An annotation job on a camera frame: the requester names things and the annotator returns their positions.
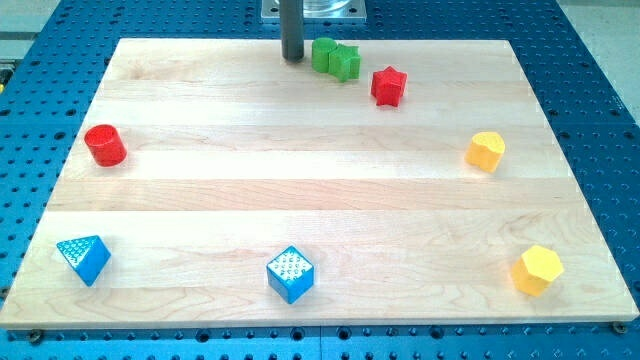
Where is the green star block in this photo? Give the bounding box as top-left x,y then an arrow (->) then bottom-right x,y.
328,44 -> 361,82

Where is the green cylinder block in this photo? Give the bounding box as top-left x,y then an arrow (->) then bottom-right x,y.
311,37 -> 338,73

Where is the yellow hexagon block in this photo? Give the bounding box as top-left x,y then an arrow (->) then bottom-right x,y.
510,245 -> 565,296

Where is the blue cube block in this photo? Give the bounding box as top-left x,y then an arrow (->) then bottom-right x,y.
266,246 -> 315,304

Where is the red cylinder block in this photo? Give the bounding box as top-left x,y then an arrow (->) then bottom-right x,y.
84,124 -> 127,167

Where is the yellow heart block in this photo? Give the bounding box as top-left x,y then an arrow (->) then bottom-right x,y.
464,131 -> 506,173

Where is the blue triangular prism block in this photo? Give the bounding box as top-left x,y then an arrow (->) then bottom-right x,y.
56,235 -> 111,287

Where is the light wooden board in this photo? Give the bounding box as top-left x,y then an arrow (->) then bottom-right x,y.
1,38 -> 638,330

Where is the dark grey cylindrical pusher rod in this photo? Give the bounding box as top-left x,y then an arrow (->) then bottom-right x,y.
279,0 -> 304,63

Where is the red star block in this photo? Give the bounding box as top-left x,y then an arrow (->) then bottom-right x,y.
371,66 -> 408,107

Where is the left black corner screw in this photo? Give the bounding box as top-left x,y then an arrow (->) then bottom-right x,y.
26,329 -> 44,345

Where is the right black corner screw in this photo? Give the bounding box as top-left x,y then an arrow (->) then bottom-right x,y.
610,322 -> 628,335

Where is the black corner screw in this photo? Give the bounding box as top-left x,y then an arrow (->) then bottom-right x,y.
26,329 -> 44,345
610,322 -> 628,335

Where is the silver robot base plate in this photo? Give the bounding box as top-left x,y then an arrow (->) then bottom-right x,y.
259,0 -> 367,22

